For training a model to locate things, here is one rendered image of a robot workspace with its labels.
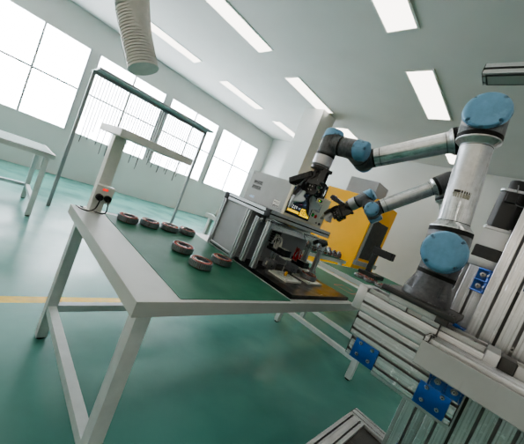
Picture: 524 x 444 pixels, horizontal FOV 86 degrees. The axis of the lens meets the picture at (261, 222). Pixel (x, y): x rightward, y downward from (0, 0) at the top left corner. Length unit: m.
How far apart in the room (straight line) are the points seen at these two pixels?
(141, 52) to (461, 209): 1.61
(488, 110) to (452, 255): 0.42
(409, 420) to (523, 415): 0.55
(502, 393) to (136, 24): 2.03
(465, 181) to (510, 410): 0.58
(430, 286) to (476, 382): 0.28
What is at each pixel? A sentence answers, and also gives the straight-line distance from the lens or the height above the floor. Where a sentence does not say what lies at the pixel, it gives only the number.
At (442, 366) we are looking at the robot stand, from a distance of 0.97.
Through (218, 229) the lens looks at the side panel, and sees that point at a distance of 1.86.
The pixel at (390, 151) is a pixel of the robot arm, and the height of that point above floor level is 1.50.
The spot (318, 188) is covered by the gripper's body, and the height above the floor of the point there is 1.26.
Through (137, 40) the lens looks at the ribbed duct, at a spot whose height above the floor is 1.67.
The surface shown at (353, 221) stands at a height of 1.43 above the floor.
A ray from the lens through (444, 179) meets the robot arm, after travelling 1.63.
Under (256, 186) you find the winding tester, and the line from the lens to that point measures 1.89.
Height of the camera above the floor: 1.14
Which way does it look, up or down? 4 degrees down
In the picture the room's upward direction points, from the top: 22 degrees clockwise
